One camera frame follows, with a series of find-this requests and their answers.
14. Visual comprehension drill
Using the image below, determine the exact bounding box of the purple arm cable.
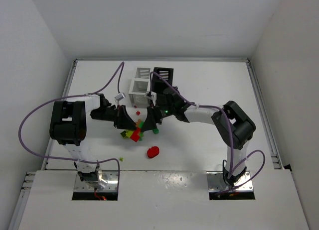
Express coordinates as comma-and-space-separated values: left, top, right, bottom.
149, 71, 266, 193
18, 61, 125, 177

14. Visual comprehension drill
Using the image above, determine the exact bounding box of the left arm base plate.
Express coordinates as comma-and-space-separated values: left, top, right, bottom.
73, 170, 118, 193

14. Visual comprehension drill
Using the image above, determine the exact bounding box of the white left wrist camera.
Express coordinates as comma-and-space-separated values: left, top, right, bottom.
114, 93, 126, 101

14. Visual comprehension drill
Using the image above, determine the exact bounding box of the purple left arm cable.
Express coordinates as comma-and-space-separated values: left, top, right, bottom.
18, 61, 125, 177

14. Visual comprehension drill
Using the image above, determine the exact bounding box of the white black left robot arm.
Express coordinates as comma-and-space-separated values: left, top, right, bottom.
49, 93, 137, 190

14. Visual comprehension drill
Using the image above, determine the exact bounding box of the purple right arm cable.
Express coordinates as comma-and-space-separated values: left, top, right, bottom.
149, 71, 266, 193

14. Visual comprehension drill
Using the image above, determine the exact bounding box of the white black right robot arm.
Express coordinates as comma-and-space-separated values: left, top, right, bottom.
141, 87, 256, 187

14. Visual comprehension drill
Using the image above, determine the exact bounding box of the red rounded lego brick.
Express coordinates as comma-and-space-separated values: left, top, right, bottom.
147, 146, 160, 159

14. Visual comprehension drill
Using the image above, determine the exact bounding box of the lego brick cluster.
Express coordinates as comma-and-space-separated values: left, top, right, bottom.
120, 119, 144, 142

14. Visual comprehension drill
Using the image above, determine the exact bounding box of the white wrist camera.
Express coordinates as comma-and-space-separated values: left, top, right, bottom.
145, 91, 157, 106
114, 93, 126, 101

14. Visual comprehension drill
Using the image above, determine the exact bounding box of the black slatted container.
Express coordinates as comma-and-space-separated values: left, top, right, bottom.
150, 67, 174, 94

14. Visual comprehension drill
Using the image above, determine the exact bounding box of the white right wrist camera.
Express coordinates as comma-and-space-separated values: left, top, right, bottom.
145, 91, 157, 106

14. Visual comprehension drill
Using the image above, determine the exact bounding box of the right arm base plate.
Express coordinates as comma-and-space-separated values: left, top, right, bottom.
206, 171, 254, 193

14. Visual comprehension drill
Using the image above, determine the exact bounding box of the white slatted container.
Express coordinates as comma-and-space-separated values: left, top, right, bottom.
129, 67, 151, 108

